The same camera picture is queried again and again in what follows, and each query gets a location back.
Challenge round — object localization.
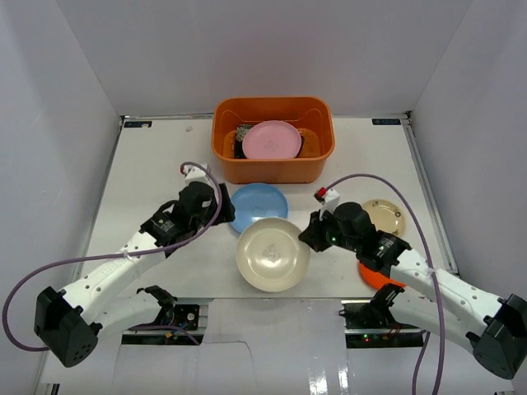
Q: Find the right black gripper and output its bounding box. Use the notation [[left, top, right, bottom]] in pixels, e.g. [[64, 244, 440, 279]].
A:
[[299, 207, 360, 253]]

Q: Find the blue round plate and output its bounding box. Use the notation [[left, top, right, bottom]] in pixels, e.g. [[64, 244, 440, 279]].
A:
[[231, 183, 289, 234]]

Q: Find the cream round plate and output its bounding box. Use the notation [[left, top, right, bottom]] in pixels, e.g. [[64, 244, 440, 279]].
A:
[[236, 217, 310, 293]]

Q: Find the pink round plate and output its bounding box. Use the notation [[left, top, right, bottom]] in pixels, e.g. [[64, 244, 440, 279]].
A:
[[242, 120, 302, 160]]

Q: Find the black floral rectangular plate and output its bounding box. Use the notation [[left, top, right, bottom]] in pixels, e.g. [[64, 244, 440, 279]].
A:
[[234, 124, 253, 159]]

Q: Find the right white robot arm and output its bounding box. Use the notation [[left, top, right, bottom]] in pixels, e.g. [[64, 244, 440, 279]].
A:
[[299, 202, 526, 379]]

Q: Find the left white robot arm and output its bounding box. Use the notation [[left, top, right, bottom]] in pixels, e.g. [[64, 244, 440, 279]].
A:
[[34, 181, 235, 368]]

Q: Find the orange plastic bin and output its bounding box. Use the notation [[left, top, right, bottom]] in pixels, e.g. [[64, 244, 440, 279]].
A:
[[211, 96, 335, 184]]

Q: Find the orange round plate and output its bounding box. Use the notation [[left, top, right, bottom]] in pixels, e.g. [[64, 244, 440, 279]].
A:
[[357, 262, 405, 290]]

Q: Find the small cream patterned plate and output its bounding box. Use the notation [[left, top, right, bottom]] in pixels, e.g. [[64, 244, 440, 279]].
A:
[[362, 199, 406, 237]]

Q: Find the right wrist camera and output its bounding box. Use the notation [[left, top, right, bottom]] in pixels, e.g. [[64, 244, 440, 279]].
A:
[[314, 188, 340, 220]]

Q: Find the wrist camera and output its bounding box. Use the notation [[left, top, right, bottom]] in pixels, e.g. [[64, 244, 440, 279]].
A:
[[314, 188, 340, 220], [180, 165, 213, 187]]

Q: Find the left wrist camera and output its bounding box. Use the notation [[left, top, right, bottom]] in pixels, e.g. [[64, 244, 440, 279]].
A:
[[180, 165, 213, 187]]

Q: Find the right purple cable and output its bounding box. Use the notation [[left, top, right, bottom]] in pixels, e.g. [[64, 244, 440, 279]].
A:
[[324, 173, 446, 395]]

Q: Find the purple cable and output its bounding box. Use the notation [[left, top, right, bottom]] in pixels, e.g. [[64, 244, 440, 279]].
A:
[[324, 173, 446, 395], [2, 161, 226, 353]]

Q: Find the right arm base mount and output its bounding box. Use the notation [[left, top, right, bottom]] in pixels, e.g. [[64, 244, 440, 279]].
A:
[[338, 301, 424, 350]]

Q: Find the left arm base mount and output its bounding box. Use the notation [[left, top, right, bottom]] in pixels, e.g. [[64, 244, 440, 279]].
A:
[[122, 304, 203, 346]]

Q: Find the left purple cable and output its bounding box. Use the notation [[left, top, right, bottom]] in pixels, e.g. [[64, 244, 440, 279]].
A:
[[2, 161, 226, 353]]

